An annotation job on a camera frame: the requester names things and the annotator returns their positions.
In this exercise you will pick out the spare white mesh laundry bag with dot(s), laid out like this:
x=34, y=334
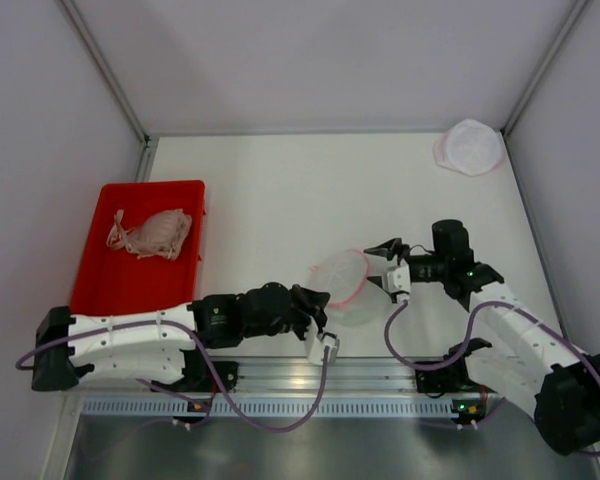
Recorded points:
x=470, y=148

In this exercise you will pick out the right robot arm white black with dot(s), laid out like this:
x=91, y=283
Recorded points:
x=505, y=348

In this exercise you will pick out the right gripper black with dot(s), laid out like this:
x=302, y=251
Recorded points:
x=402, y=258

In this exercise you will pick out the white mesh laundry bag pink trim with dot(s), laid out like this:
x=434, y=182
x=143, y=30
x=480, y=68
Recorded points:
x=354, y=300

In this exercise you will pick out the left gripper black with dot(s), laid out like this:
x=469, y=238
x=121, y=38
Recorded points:
x=303, y=310

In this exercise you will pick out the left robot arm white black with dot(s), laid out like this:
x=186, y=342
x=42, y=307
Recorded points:
x=170, y=347

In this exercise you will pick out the slotted cable duct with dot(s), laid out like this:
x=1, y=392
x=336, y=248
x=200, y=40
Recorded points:
x=287, y=407

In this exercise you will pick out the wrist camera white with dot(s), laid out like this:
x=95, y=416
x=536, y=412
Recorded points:
x=397, y=283
x=320, y=345

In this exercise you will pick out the red plastic bin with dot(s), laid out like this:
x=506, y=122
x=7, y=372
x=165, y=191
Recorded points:
x=115, y=282

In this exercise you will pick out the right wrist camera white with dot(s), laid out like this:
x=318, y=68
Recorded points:
x=397, y=283

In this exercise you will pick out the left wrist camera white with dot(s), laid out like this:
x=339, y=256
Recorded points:
x=320, y=345

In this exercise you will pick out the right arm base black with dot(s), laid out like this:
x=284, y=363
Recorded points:
x=440, y=377

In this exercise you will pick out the pink lace bra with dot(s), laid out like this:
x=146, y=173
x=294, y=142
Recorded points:
x=161, y=235

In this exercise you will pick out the aluminium mounting rail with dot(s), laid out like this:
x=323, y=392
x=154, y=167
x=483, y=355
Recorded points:
x=330, y=375

